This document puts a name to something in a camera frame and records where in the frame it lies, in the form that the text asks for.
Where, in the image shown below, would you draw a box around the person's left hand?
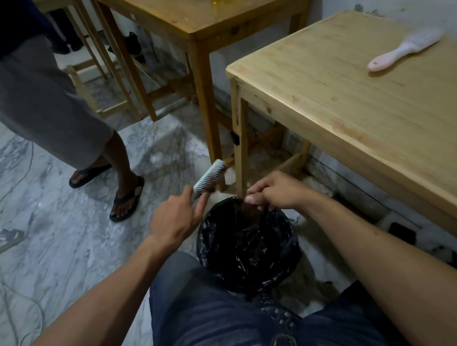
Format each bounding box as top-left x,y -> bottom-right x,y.
145,182 -> 216,253

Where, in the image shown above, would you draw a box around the dark wooden table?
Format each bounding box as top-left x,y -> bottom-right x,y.
87,0 -> 339,203

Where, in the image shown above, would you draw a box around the white floor cable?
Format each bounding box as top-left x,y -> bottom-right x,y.
0,257 -> 48,346

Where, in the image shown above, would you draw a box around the light blue hairbrush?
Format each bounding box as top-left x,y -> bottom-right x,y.
187,158 -> 231,202

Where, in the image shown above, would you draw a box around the pink hairbrush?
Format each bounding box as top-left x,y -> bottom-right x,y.
364,26 -> 447,74

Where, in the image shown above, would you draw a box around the person's blue jeans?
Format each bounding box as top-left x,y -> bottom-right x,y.
141,229 -> 415,346

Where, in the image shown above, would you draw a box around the bin with black bag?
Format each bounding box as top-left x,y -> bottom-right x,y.
190,190 -> 306,299

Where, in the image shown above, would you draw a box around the person's black woven shoe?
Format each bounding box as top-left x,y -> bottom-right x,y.
252,286 -> 304,330

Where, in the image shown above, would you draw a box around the white plastic stool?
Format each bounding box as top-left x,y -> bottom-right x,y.
375,205 -> 457,285

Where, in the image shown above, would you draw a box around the black sandal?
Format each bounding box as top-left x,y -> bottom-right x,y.
105,175 -> 149,224
67,162 -> 114,190

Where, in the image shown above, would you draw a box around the person's right forearm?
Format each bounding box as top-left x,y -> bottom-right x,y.
299,181 -> 457,346

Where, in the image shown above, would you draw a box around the person's left forearm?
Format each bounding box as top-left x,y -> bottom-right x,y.
0,232 -> 189,346

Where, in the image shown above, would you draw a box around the white power strip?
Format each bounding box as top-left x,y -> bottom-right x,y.
0,227 -> 28,264

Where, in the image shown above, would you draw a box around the person's right hand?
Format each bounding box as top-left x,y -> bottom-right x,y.
241,166 -> 318,218

